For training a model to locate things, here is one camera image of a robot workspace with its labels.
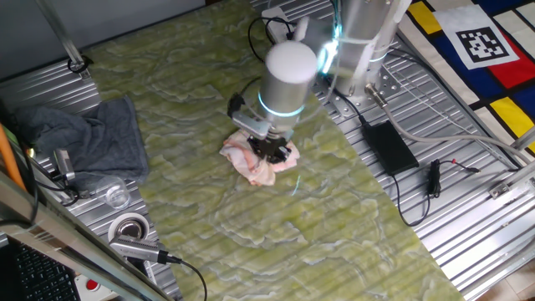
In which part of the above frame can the black keyboard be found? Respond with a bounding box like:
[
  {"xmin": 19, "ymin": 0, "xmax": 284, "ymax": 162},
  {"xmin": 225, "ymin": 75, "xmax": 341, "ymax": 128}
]
[{"xmin": 12, "ymin": 242, "xmax": 81, "ymax": 301}]

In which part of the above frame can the black bundled thin cable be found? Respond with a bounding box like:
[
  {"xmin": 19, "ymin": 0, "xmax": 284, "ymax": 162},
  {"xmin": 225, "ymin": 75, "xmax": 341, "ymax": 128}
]
[{"xmin": 391, "ymin": 158, "xmax": 482, "ymax": 227}]

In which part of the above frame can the colourful block pattern cloth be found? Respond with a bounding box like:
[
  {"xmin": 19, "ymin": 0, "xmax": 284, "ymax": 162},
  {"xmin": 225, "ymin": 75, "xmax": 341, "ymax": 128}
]
[{"xmin": 399, "ymin": 0, "xmax": 535, "ymax": 156}]

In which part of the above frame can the slim aluminium post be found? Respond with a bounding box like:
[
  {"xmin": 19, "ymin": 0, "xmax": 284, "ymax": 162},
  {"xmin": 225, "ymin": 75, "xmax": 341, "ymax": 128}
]
[{"xmin": 35, "ymin": 0, "xmax": 92, "ymax": 80}]

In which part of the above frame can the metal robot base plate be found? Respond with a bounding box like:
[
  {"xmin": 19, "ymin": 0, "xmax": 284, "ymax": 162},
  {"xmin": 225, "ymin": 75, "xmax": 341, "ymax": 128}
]
[{"xmin": 313, "ymin": 60, "xmax": 401, "ymax": 119}]

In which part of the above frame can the thick grey cable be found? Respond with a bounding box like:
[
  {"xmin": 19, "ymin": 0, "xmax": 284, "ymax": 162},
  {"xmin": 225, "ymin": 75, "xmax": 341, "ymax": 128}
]
[{"xmin": 364, "ymin": 82, "xmax": 535, "ymax": 164}]

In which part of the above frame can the aluminium frame beam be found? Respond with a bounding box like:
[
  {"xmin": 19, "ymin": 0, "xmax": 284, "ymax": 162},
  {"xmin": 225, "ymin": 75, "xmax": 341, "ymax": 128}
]
[{"xmin": 0, "ymin": 173, "xmax": 172, "ymax": 301}]

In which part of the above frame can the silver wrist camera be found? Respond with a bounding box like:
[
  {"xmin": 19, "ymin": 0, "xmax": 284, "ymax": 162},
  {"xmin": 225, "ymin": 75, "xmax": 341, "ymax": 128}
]
[{"xmin": 231, "ymin": 111, "xmax": 271, "ymax": 141}]

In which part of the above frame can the dark grey towel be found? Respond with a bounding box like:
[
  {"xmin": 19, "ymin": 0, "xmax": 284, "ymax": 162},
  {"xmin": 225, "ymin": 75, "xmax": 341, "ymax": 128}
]
[{"xmin": 14, "ymin": 95, "xmax": 150, "ymax": 186}]

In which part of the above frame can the white power strip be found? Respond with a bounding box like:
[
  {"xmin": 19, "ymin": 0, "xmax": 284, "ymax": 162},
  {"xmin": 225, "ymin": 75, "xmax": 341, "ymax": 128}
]
[{"xmin": 261, "ymin": 7, "xmax": 302, "ymax": 43}]

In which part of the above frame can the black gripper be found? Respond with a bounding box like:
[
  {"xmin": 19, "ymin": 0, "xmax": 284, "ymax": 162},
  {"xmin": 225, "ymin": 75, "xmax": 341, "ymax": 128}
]
[{"xmin": 247, "ymin": 134, "xmax": 293, "ymax": 166}]

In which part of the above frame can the round steel bowl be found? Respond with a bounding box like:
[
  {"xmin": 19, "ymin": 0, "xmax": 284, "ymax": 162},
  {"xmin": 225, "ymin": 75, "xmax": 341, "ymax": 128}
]
[{"xmin": 107, "ymin": 212, "xmax": 150, "ymax": 243}]

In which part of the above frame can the white paper marker tag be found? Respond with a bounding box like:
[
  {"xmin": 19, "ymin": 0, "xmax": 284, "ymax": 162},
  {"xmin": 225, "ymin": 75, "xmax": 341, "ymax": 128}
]
[{"xmin": 433, "ymin": 3, "xmax": 520, "ymax": 71}]

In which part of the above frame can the silver ribbed camera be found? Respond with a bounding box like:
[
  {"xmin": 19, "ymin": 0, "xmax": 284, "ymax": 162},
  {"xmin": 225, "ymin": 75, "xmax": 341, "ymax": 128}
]
[{"xmin": 109, "ymin": 234, "xmax": 171, "ymax": 265}]

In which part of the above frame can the orange tube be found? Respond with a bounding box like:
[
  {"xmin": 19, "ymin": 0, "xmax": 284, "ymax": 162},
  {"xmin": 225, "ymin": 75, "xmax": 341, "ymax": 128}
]
[{"xmin": 0, "ymin": 123, "xmax": 27, "ymax": 191}]

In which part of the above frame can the aluminium profile with bracket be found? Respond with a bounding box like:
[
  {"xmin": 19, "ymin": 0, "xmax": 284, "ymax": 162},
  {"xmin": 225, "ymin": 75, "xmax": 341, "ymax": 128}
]
[{"xmin": 487, "ymin": 125, "xmax": 535, "ymax": 200}]

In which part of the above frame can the white cloth with pink stripes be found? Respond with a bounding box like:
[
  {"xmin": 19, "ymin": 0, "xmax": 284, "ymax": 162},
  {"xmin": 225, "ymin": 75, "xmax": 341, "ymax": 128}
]
[{"xmin": 219, "ymin": 129, "xmax": 301, "ymax": 187}]

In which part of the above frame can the green marble pattern mat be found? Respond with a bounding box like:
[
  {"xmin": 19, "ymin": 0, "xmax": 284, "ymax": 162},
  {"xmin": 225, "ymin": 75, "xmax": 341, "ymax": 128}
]
[{"xmin": 85, "ymin": 0, "xmax": 467, "ymax": 301}]

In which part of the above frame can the black power adapter brick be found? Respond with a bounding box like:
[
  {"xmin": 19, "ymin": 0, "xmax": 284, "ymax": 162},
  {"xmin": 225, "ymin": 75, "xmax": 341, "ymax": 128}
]
[{"xmin": 361, "ymin": 120, "xmax": 420, "ymax": 176}]

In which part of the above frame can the grey box with red button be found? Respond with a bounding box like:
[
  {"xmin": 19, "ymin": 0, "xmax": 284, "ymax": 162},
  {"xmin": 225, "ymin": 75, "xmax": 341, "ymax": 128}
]
[{"xmin": 74, "ymin": 273, "xmax": 119, "ymax": 301}]

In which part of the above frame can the clear glass cup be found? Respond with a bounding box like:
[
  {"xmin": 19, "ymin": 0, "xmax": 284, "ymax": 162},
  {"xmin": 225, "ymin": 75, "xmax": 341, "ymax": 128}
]
[{"xmin": 94, "ymin": 175, "xmax": 133, "ymax": 210}]

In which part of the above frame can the small grey camera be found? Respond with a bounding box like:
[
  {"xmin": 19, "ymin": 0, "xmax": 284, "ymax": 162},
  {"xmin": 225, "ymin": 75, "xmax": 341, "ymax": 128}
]
[{"xmin": 53, "ymin": 148, "xmax": 77, "ymax": 181}]

